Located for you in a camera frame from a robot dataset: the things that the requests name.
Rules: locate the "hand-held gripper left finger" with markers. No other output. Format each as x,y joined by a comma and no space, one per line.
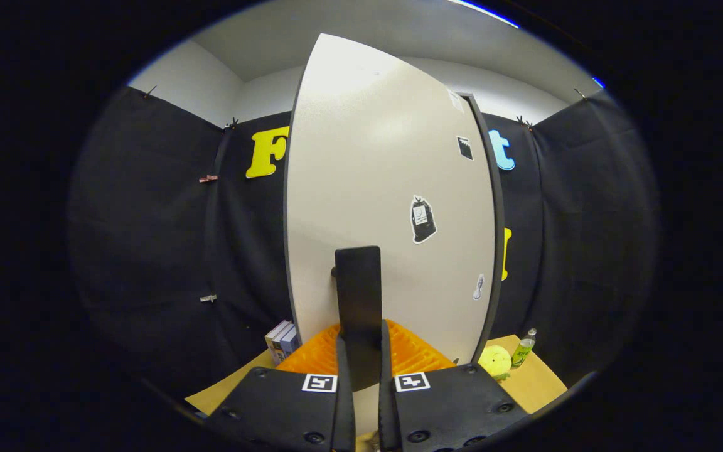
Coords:
273,408

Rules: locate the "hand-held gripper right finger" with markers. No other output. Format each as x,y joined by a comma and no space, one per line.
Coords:
455,408

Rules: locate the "beige shoe cabinet door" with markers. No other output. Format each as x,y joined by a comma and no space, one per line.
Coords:
368,157

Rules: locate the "yellow plush toy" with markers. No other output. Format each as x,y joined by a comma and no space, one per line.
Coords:
494,363

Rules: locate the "white book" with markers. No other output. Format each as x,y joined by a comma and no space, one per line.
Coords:
280,344

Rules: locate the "beige book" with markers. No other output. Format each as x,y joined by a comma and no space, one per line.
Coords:
272,339

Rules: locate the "green drink bottle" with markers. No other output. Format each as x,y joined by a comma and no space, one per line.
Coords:
523,351

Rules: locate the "black backdrop cloth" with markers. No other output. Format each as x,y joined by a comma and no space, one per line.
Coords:
148,251

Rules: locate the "pink clip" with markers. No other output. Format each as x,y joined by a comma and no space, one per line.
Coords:
208,179

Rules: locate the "black binder clip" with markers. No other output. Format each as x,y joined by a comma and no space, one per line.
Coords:
523,122
232,123
149,92
581,94

